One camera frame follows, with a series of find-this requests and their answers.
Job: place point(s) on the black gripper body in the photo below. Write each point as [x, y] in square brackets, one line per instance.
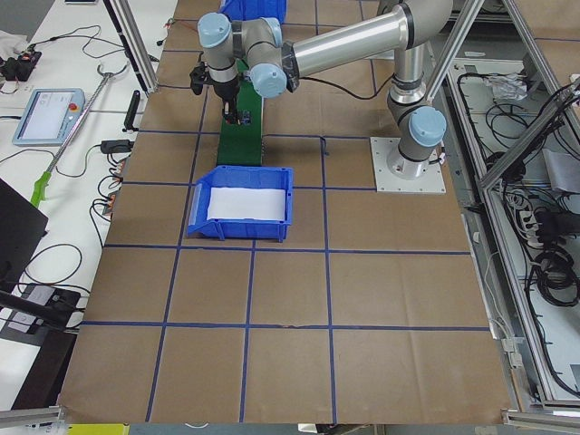
[225, 91]

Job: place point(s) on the yellow push button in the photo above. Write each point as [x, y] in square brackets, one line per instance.
[240, 118]

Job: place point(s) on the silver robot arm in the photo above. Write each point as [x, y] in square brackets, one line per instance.
[276, 66]

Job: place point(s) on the green conveyor belt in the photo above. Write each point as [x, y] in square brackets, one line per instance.
[242, 145]

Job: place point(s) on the right blue plastic bin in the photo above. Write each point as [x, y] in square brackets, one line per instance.
[253, 9]

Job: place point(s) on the blue plastic bin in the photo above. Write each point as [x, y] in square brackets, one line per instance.
[253, 9]
[225, 176]

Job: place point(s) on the left blue plastic bin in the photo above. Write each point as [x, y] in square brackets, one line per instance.
[225, 176]

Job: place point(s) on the left bin white foam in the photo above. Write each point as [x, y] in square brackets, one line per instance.
[247, 203]

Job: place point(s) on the teach pendant tablet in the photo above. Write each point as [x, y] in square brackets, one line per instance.
[49, 117]

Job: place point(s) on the aluminium frame post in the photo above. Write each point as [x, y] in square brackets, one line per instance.
[126, 28]

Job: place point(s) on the green handled reach grabber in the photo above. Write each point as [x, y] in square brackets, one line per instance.
[41, 184]

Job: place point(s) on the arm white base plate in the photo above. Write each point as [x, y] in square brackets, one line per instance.
[394, 174]

